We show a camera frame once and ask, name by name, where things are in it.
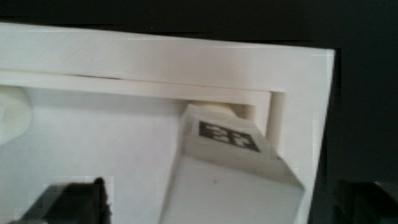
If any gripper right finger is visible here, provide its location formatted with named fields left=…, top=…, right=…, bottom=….
left=333, top=181, right=398, bottom=224

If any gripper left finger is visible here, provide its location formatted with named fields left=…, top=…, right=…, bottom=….
left=11, top=177, right=113, bottom=224

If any white square tabletop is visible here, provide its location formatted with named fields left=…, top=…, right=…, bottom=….
left=0, top=68, right=289, bottom=224

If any white U-shaped obstacle fence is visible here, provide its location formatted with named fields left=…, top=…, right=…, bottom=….
left=0, top=22, right=335, bottom=224

